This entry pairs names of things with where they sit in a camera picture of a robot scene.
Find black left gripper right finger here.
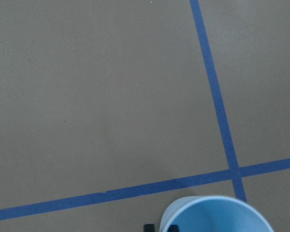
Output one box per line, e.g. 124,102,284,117
168,225,179,232

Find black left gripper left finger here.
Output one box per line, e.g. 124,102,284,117
143,224,155,232

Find light blue cup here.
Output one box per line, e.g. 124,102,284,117
159,196,273,232

